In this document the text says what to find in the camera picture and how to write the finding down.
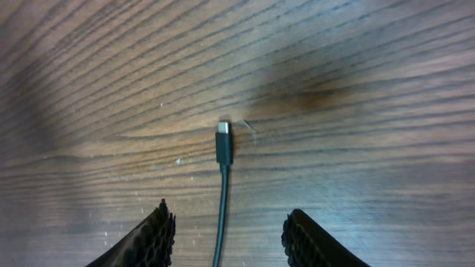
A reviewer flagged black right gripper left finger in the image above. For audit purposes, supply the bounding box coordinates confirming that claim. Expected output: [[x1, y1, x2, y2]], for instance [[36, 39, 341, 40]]
[[87, 199, 176, 267]]

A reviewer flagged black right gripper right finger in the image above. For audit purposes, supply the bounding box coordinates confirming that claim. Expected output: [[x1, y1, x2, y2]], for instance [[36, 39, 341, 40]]
[[281, 209, 369, 267]]

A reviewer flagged black USB charging cable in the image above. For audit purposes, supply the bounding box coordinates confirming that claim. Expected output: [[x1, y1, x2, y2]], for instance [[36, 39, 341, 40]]
[[212, 121, 235, 267]]

